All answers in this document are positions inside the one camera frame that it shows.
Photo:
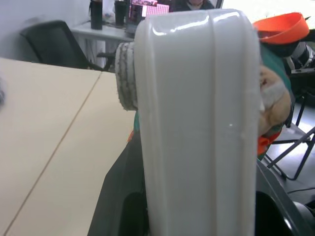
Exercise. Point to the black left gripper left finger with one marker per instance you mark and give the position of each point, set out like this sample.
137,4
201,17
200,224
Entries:
123,186

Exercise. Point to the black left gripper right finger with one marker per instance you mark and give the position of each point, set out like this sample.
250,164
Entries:
273,206

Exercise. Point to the orange and teal plush backpack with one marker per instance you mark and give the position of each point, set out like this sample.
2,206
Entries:
273,81

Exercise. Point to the black folding chair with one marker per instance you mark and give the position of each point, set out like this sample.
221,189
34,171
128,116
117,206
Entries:
295,147

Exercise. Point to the white desk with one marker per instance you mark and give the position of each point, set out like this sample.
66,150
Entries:
103,33

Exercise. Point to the black office chair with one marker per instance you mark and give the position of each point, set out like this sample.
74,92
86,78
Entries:
56,46

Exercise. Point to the tall black bottle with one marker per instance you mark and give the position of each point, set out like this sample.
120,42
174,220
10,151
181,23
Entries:
96,14

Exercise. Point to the black tumbler cup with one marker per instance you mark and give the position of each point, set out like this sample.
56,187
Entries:
120,12

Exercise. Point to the laptop with pink screen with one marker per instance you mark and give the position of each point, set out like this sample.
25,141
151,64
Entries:
147,11

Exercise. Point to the person in dark jacket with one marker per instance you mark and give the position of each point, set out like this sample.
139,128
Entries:
194,5

